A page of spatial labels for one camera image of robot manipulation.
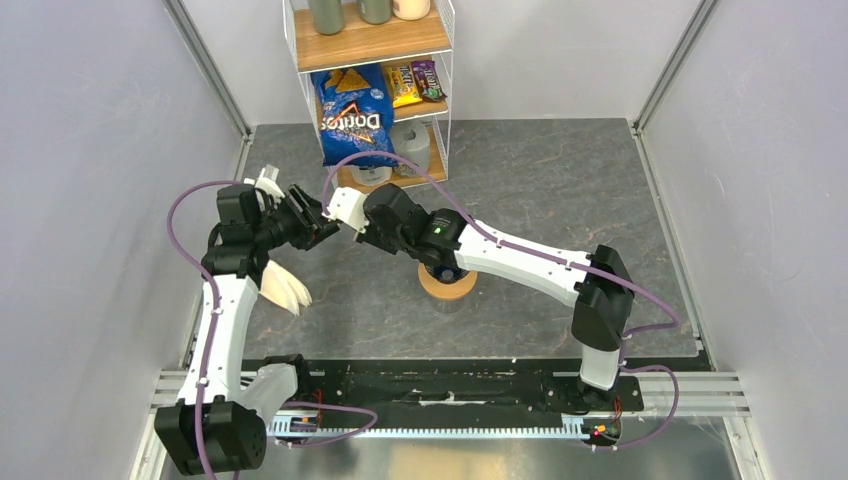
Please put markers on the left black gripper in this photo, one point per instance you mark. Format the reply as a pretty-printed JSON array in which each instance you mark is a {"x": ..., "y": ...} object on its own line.
[{"x": 309, "y": 219}]

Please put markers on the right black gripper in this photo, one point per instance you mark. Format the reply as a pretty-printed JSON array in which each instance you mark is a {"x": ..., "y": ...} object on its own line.
[{"x": 369, "y": 237}]

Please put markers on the coffee filter paper pack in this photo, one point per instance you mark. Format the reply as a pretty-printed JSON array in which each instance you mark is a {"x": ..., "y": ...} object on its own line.
[{"x": 282, "y": 288}]

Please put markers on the round wooden dripper stand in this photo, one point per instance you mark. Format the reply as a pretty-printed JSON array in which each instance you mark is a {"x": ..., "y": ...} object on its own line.
[{"x": 446, "y": 291}]

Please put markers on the clear glass cup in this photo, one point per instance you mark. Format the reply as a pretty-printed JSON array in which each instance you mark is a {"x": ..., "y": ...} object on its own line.
[{"x": 448, "y": 307}]

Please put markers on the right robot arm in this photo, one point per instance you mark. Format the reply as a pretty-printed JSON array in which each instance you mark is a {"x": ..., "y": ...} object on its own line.
[{"x": 450, "y": 244}]

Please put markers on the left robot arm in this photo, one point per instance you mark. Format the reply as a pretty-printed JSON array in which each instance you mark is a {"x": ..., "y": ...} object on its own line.
[{"x": 217, "y": 424}]

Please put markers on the white paper roll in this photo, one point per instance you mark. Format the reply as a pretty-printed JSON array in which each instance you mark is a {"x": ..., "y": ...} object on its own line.
[{"x": 369, "y": 176}]

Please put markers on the blue Doritos chip bag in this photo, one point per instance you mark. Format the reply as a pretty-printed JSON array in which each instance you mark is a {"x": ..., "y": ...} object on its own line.
[{"x": 355, "y": 112}]

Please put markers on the yellow candy bag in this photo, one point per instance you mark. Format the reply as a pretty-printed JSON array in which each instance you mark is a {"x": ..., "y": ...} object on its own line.
[{"x": 404, "y": 89}]

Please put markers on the dark candy bag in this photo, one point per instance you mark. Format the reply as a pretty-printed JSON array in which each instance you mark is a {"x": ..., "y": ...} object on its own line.
[{"x": 427, "y": 81}]

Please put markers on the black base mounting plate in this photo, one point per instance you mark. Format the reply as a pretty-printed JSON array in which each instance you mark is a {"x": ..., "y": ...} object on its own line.
[{"x": 460, "y": 394}]

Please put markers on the green pump bottle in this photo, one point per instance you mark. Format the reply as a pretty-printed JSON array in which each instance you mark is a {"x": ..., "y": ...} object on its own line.
[{"x": 327, "y": 16}]

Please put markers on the cream lotion bottle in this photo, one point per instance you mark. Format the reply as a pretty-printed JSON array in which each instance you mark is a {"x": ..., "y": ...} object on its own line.
[{"x": 411, "y": 10}]

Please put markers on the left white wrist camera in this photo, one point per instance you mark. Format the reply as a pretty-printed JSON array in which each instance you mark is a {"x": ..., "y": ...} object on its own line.
[{"x": 268, "y": 180}]

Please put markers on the grey slotted cable duct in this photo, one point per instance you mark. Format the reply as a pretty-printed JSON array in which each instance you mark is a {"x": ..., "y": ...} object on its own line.
[{"x": 303, "y": 425}]

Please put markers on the left aluminium frame post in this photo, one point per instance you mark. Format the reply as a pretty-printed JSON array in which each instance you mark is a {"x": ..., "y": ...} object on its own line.
[{"x": 202, "y": 55}]

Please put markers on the aluminium frame post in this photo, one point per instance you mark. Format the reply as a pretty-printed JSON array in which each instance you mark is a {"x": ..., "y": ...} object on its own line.
[
  {"x": 202, "y": 55},
  {"x": 675, "y": 62}
]

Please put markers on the right aluminium frame post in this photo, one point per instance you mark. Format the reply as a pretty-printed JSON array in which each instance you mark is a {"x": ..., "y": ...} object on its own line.
[{"x": 675, "y": 62}]

